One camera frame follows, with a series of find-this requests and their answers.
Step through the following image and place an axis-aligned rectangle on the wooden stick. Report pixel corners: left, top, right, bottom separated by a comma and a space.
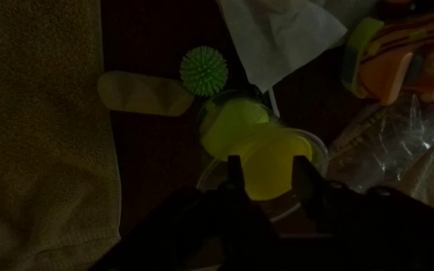
268, 90, 280, 118

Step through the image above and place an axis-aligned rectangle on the white crumpled napkin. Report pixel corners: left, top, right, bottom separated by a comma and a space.
215, 0, 376, 94

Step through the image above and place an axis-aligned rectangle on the beige towel far side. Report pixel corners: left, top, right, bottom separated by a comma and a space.
0, 0, 120, 271

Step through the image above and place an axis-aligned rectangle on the green spiky ball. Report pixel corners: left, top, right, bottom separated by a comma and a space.
179, 46, 229, 97

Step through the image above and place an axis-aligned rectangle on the yellow plastic bowl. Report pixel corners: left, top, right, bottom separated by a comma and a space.
233, 130, 313, 201

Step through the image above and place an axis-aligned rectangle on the clear plastic bag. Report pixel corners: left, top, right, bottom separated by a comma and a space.
326, 96, 434, 193

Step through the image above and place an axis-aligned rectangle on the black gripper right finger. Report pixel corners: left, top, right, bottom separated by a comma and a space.
292, 157, 325, 205

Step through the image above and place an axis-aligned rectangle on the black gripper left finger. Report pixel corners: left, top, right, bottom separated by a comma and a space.
227, 156, 244, 192

